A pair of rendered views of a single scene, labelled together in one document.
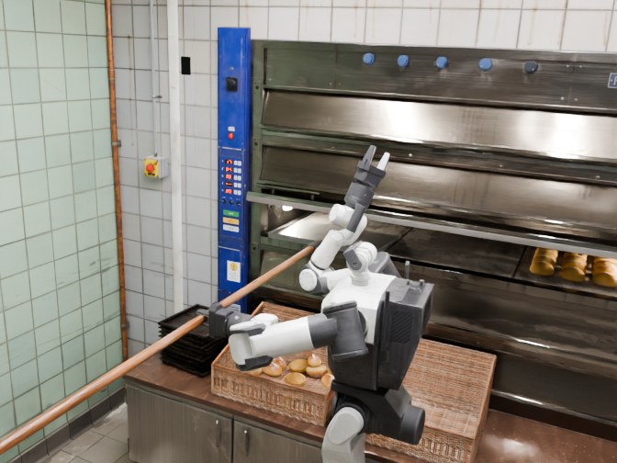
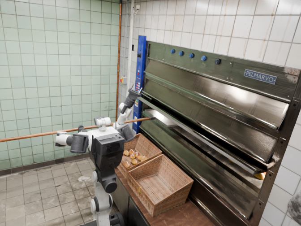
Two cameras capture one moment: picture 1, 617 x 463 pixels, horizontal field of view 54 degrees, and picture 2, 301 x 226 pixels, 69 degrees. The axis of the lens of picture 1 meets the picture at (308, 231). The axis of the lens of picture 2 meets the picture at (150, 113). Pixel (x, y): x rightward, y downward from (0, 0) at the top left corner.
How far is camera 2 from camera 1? 1.50 m
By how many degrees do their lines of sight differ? 31
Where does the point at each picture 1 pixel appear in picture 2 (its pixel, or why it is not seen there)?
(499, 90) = (207, 70)
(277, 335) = (60, 137)
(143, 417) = not seen: hidden behind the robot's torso
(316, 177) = (156, 93)
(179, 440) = not seen: hidden behind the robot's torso
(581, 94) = (234, 77)
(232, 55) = (140, 45)
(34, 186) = (86, 80)
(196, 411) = not seen: hidden behind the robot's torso
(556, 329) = (214, 179)
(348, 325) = (74, 141)
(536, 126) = (217, 88)
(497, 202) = (200, 117)
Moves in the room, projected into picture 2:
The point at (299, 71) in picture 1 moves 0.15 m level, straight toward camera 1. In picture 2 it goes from (156, 53) to (149, 54)
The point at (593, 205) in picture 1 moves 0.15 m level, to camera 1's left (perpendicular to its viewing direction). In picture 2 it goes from (232, 129) to (214, 123)
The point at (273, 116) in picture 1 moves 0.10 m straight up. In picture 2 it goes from (148, 68) to (148, 60)
